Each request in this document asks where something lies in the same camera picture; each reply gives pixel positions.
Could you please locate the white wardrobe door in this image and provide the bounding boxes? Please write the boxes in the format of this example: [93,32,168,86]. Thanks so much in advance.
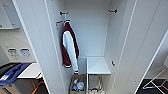
[11,0,73,94]
[111,0,168,94]

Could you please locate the red white varsity jacket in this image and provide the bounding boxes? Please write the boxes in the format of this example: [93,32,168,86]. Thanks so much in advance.
[60,21,81,74]

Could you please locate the white wardrobe carcass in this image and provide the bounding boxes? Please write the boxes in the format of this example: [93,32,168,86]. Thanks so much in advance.
[44,0,129,94]

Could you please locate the white jacket hanger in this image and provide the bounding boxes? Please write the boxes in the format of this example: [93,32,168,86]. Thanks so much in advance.
[61,16,72,27]

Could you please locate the orange white warning label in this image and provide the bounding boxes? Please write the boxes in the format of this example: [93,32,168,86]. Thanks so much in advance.
[55,19,64,28]

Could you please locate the clear plastic bottle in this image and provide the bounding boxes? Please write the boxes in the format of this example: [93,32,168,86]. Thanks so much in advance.
[72,78,86,92]

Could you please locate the brown storage box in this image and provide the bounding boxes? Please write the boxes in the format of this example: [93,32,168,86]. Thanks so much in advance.
[68,73,88,94]

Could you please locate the white folding table orange legs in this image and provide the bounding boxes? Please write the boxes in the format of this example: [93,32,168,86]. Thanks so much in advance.
[16,62,46,94]

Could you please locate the black wall hook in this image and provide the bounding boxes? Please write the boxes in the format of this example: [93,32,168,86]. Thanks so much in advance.
[107,8,118,14]
[59,11,70,17]

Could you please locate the blue white wall sticker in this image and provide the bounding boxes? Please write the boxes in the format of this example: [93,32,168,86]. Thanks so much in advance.
[19,47,32,61]

